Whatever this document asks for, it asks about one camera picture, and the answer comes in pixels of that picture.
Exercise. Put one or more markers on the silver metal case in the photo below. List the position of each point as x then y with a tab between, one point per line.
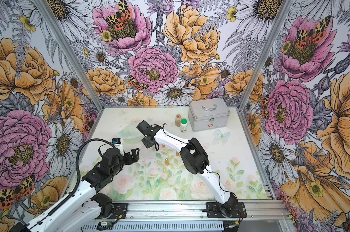
208	114

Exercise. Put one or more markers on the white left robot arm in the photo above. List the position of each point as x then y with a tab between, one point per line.
85	202

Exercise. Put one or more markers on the aluminium corner post left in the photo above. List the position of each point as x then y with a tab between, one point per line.
62	40

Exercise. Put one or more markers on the amber glass jar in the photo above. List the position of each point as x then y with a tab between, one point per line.
178	119

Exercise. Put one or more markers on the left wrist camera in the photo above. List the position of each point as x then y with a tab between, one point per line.
116	141

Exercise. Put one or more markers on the aluminium corner post right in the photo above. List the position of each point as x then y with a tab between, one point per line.
272	35

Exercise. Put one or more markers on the green capped jar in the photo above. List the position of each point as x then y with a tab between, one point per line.
183	125

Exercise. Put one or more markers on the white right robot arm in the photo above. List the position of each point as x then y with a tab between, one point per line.
195	160

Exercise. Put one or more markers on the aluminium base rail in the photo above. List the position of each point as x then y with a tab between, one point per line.
195	216

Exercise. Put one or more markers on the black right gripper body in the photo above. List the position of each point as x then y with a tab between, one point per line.
147	143

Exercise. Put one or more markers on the aluminium corner post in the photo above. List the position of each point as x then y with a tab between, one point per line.
272	35
62	40

